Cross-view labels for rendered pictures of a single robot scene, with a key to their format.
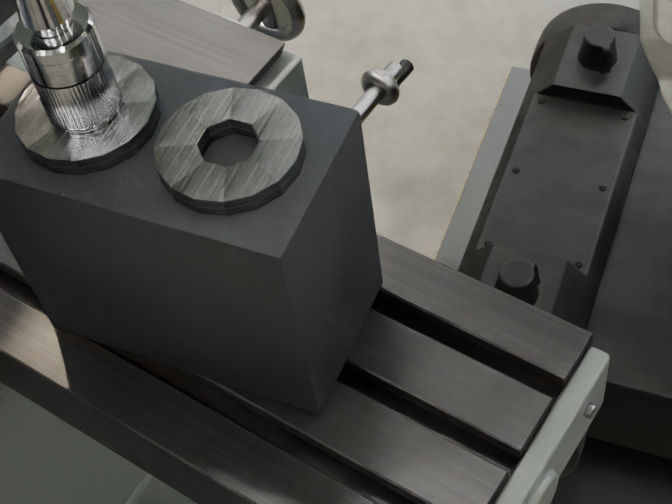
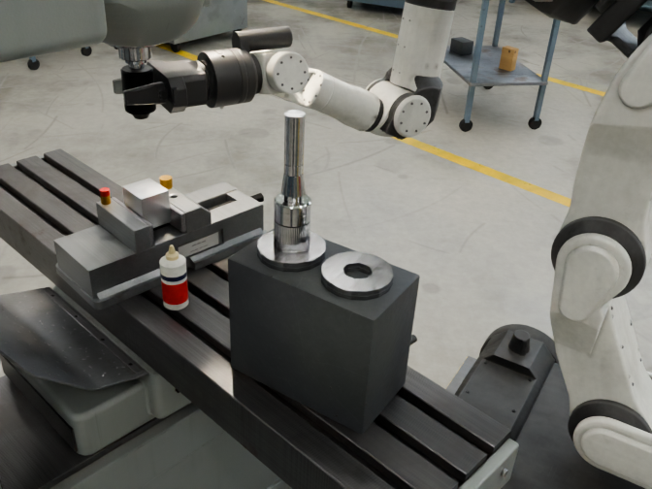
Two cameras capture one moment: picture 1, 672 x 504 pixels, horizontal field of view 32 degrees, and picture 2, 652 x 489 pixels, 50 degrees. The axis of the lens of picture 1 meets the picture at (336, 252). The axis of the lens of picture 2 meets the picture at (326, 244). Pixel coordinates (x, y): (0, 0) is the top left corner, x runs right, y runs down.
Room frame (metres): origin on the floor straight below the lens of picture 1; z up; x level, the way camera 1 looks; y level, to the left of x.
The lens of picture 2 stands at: (-0.24, 0.09, 1.59)
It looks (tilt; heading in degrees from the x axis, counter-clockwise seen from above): 31 degrees down; 0
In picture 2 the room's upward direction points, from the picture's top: 3 degrees clockwise
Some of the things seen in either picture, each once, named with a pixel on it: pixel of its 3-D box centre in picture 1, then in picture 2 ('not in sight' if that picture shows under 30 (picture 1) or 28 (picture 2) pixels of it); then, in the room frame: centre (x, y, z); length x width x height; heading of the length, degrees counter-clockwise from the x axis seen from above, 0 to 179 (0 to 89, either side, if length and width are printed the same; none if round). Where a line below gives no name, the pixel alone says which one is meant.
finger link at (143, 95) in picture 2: not in sight; (146, 96); (0.74, 0.37, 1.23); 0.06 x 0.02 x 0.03; 123
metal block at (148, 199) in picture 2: not in sight; (146, 204); (0.77, 0.40, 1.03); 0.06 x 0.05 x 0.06; 45
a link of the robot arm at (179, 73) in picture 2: not in sight; (195, 82); (0.82, 0.31, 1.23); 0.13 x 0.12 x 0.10; 33
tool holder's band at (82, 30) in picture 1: (54, 30); (292, 202); (0.53, 0.14, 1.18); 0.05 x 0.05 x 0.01
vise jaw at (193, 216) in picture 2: not in sight; (176, 205); (0.81, 0.36, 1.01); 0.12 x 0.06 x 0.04; 45
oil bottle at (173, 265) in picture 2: not in sight; (174, 275); (0.65, 0.33, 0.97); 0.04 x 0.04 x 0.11
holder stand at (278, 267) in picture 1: (190, 223); (320, 319); (0.50, 0.09, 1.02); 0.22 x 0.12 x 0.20; 58
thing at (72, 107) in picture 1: (71, 72); (292, 225); (0.53, 0.14, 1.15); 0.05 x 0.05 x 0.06
